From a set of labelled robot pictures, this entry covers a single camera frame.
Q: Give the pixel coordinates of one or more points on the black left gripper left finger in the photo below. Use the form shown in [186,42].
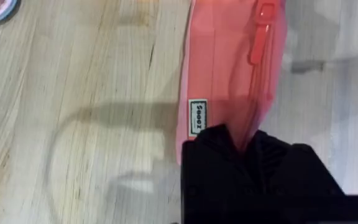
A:
[210,161]

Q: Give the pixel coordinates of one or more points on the pink soft zip bag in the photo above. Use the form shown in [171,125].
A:
[228,68]

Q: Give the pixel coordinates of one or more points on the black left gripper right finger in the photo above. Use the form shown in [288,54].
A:
[278,168]

